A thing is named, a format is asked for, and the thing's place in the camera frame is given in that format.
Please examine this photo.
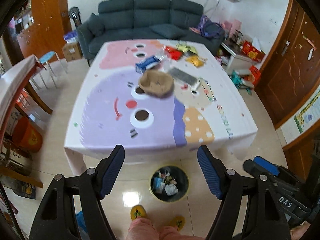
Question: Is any clear plastic wrapper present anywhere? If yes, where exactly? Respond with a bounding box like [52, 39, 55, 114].
[155, 47, 173, 62]

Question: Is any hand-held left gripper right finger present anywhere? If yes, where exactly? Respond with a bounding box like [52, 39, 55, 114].
[197, 144, 292, 240]

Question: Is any blue tissue pack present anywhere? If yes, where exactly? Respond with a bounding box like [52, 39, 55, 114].
[64, 31, 79, 43]

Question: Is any person's right leg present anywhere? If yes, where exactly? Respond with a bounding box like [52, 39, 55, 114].
[159, 225, 184, 240]

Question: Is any dark bin with yellow rim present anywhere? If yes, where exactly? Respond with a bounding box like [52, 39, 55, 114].
[149, 165, 190, 202]

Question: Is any teal toy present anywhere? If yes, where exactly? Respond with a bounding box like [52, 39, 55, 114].
[230, 70, 255, 95]

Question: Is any yellow packet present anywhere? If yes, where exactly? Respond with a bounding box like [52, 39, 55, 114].
[186, 55, 208, 68]

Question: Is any red gift box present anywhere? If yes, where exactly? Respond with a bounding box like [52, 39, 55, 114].
[241, 41, 266, 63]

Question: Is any yellow slipper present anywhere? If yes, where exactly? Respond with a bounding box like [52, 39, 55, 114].
[130, 205, 148, 222]
[168, 216, 186, 232]

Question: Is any wooden door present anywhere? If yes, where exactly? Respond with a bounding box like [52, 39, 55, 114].
[255, 0, 320, 130]

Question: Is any brown woven basket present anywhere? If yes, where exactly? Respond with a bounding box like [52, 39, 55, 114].
[138, 70, 175, 98]

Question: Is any purple backpack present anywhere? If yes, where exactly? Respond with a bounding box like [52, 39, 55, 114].
[199, 15, 225, 39]

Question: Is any red carton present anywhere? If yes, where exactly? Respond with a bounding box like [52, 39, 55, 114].
[165, 45, 183, 60]

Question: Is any yellow-green packet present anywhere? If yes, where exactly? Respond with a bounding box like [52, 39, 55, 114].
[176, 42, 198, 55]

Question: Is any person's right hand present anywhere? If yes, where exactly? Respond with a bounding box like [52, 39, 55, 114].
[291, 214, 320, 240]

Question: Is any red gift bag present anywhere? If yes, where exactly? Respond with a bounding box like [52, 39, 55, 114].
[249, 66, 262, 85]

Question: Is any blue snack packet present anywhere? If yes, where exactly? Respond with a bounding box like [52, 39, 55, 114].
[135, 56, 160, 74]

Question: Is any black standing fan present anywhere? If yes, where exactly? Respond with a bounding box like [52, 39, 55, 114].
[69, 6, 82, 28]

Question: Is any wooden dining table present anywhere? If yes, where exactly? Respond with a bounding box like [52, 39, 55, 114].
[0, 54, 53, 135]

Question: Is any wall poster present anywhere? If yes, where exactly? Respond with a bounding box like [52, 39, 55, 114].
[294, 87, 320, 134]

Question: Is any wooden cabinet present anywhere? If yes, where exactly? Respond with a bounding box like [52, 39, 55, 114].
[5, 0, 72, 63]

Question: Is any dark grey sofa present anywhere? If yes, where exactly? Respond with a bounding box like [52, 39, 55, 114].
[76, 0, 225, 65]

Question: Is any cardboard box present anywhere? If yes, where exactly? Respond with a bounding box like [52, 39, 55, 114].
[62, 41, 83, 62]

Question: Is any orange bucket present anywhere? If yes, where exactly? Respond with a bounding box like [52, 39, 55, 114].
[12, 116, 43, 153]

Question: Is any blue round stool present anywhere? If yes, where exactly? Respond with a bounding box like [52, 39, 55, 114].
[37, 51, 68, 89]

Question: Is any white side table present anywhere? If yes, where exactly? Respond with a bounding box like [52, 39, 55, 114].
[220, 41, 265, 74]

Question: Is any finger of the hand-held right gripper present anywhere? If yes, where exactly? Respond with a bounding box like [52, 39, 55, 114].
[244, 156, 279, 180]

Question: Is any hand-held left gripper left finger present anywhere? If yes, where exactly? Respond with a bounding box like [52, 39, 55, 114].
[29, 144, 125, 240]

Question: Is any dark grey sofa cushion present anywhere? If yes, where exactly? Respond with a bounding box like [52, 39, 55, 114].
[150, 24, 187, 39]
[87, 12, 105, 37]

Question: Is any grey box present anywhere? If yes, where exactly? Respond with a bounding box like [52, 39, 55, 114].
[167, 66, 202, 92]

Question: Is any table with cartoon cloth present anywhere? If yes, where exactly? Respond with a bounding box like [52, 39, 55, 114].
[64, 39, 258, 175]

